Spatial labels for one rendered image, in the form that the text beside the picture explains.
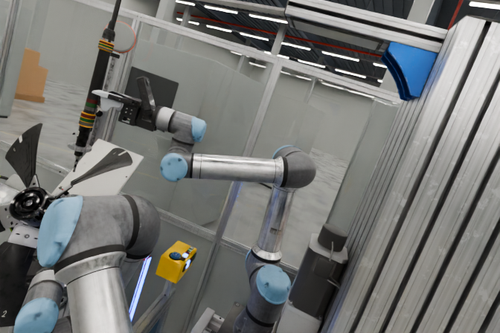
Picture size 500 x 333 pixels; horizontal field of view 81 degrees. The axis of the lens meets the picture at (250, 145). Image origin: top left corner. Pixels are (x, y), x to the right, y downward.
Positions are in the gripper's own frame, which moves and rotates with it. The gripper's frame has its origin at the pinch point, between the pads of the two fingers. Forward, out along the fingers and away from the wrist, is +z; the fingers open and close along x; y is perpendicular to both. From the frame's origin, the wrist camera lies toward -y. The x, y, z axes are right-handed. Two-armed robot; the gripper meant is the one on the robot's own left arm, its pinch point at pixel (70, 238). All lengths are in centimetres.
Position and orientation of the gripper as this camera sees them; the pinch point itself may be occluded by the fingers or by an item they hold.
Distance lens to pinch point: 114.4
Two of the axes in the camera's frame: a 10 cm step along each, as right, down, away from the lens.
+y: -8.9, -1.3, -4.4
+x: -2.3, 9.6, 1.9
